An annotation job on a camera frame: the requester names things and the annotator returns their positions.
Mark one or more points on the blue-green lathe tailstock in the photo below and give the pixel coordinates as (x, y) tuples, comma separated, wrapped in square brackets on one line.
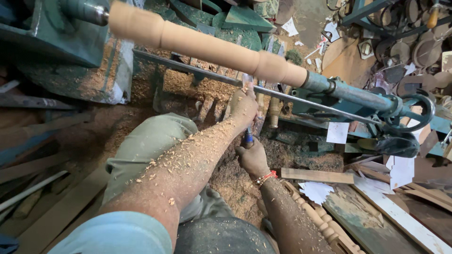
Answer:
[(367, 102)]

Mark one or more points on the turned wooden spindle workpiece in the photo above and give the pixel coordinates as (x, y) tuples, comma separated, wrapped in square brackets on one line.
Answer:
[(208, 46)]

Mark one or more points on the person's olive trouser leg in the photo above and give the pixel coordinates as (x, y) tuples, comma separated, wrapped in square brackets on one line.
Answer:
[(148, 144)]

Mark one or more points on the carved turned wooden leg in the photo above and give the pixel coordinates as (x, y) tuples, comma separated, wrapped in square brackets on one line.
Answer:
[(326, 225)]

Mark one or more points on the heap of green wooden offcuts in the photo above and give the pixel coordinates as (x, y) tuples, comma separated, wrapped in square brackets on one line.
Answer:
[(233, 24)]

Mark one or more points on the green lathe headstock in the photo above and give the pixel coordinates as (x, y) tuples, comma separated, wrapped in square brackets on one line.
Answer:
[(53, 38)]

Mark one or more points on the person's left hand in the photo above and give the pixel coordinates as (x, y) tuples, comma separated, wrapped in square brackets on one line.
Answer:
[(243, 109)]

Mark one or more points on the person's light blue sleeve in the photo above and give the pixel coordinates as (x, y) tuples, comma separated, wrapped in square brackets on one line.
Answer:
[(116, 234)]

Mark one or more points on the person's right fingers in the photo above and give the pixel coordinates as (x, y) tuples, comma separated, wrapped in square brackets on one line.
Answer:
[(243, 151)]

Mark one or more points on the notched white paper template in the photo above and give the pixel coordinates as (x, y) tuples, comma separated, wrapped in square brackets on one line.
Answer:
[(400, 171)]

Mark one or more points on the long white board strip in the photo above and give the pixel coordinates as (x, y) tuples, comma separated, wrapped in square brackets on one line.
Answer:
[(406, 222)]

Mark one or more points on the small white paper scrap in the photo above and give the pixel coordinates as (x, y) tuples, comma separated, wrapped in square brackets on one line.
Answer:
[(332, 31), (290, 26)]

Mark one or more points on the scalloped white paper template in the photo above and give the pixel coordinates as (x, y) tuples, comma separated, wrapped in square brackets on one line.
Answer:
[(315, 192)]

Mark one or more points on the heap of round wooden discs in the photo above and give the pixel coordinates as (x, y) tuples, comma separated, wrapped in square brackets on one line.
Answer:
[(420, 49)]

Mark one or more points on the white pipe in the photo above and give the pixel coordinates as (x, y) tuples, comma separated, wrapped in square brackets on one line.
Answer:
[(30, 190)]

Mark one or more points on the person's right hand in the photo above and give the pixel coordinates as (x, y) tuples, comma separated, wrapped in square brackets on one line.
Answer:
[(255, 160)]

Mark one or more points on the long metal tool rest bar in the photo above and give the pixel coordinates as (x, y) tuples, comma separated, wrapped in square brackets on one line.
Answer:
[(183, 67)]

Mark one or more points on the person's left fingers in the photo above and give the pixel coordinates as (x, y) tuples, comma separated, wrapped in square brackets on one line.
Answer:
[(251, 98)]

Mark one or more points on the square white paper piece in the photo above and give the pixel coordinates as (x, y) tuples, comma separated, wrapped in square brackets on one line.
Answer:
[(337, 133)]

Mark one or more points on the flat wooden plank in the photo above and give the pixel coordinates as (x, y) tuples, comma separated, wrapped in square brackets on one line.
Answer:
[(316, 175)]

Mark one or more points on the person's dark grey garment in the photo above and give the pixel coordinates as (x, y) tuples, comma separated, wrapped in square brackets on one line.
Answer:
[(222, 236)]

